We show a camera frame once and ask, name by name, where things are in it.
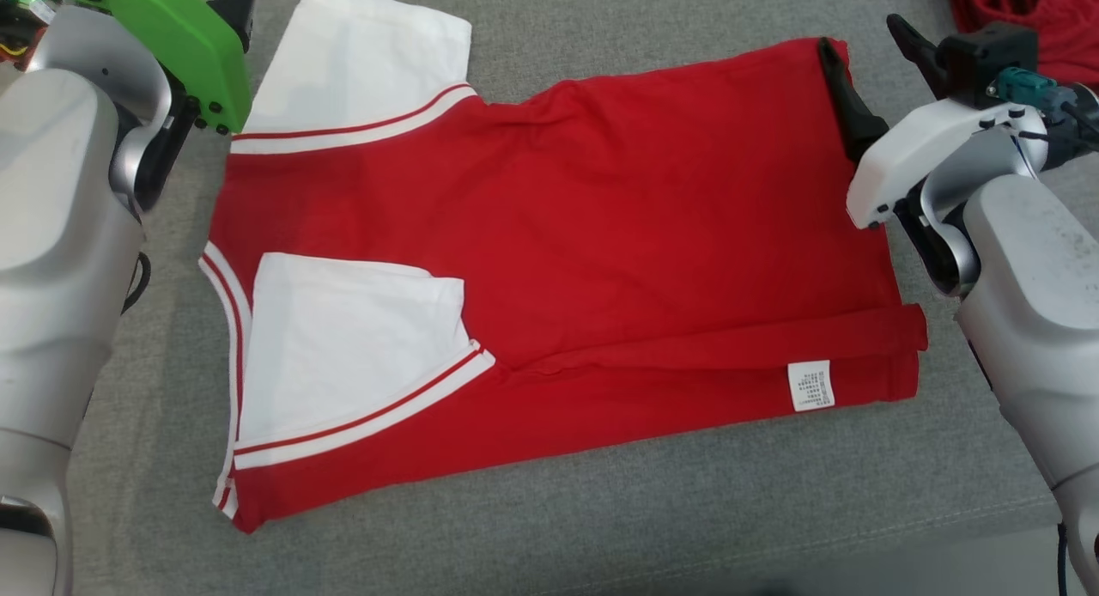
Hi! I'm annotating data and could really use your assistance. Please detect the red shorts with white stripe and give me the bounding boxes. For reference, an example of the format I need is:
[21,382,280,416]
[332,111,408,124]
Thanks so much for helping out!
[942,0,1099,86]

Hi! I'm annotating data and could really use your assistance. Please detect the black cable with teal plug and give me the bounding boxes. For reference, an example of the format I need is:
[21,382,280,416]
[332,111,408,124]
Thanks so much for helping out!
[987,66,1099,150]
[120,251,154,315]

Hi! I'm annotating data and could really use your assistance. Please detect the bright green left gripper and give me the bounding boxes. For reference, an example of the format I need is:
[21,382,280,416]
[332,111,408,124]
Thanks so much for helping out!
[43,0,261,135]

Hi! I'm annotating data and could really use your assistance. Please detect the red t-shirt with white sleeves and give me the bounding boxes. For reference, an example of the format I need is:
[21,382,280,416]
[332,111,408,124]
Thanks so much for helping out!
[197,0,930,535]

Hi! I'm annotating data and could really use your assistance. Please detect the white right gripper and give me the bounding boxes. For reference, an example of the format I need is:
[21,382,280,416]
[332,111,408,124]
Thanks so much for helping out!
[816,14,1048,229]

